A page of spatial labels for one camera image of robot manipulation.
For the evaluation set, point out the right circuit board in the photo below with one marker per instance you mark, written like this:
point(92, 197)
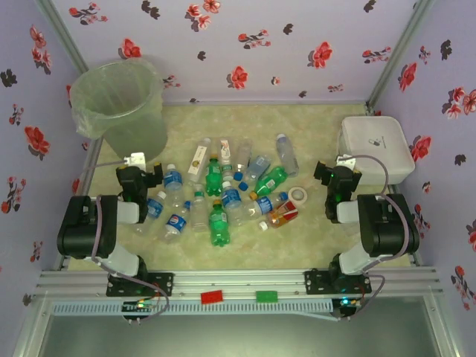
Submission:
point(347, 303)

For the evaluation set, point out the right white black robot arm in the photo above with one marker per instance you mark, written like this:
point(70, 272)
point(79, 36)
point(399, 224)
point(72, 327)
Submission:
point(386, 227)

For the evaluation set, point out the grey metal sheet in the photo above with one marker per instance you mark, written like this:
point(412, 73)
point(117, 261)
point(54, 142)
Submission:
point(238, 334)

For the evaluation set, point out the orange juice bottle red label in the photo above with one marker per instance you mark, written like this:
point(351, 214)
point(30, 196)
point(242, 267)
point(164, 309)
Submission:
point(284, 215)

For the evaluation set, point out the green plastic block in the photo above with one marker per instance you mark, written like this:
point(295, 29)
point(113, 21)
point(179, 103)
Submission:
point(267, 296)

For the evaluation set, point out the left circuit board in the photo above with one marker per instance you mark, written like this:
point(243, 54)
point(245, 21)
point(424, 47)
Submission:
point(139, 305)

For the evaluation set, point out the white plastic lidded box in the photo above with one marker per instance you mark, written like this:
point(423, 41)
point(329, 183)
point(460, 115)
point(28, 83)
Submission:
point(375, 148)

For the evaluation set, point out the clear Pepsi bottle blue cap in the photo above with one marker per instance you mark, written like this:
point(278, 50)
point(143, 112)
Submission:
point(175, 222)

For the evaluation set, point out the translucent green plastic bin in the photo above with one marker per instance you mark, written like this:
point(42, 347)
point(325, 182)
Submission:
point(122, 111)

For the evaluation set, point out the clear bottle green cap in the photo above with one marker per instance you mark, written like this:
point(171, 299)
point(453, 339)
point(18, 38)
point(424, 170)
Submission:
point(199, 212)

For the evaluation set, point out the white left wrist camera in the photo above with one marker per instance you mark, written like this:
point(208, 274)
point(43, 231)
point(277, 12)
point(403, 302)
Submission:
point(135, 159)

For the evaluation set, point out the bluish clear bottle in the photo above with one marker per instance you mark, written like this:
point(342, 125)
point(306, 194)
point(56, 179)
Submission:
point(258, 165)

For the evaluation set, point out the thin plastic bin liner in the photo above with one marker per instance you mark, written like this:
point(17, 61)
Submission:
point(80, 119)

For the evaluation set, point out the red plastic block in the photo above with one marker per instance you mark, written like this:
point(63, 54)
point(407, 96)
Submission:
point(212, 296)

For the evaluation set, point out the clear bottle yellow white label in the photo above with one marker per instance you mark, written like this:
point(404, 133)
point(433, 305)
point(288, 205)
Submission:
point(197, 161)

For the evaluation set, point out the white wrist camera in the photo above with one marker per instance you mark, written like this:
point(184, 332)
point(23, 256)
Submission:
point(346, 160)
point(135, 159)

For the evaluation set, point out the clear bottle white cap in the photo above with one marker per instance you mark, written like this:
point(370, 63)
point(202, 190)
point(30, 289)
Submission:
point(287, 154)

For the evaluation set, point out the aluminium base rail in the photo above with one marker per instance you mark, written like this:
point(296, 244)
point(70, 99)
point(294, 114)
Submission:
point(238, 282)

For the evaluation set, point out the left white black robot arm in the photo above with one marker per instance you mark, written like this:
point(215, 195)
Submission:
point(85, 227)

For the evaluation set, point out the black mounting plate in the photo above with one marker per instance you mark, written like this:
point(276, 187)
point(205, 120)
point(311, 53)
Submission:
point(316, 282)
point(161, 282)

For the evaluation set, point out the white tape roll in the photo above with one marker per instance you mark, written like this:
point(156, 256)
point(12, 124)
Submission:
point(298, 201)

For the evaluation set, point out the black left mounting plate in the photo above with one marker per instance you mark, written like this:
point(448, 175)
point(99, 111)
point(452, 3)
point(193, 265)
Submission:
point(161, 282)

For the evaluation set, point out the green bottle yellow cap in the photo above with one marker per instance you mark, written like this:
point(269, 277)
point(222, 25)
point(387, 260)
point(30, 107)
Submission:
point(271, 180)
point(219, 227)
point(213, 178)

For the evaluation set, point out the circuit board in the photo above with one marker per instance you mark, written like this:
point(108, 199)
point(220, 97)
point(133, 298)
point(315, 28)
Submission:
point(347, 303)
point(139, 305)

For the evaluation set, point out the blue label bottle white cap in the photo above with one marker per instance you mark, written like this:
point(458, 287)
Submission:
point(230, 197)
point(173, 181)
point(154, 208)

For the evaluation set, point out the aluminium corner post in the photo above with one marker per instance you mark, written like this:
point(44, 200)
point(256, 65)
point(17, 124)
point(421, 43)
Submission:
point(54, 16)
point(407, 37)

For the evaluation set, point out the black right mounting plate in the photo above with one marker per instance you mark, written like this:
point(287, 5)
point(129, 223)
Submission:
point(316, 282)

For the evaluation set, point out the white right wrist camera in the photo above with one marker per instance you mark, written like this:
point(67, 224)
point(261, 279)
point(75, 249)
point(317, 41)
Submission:
point(346, 160)

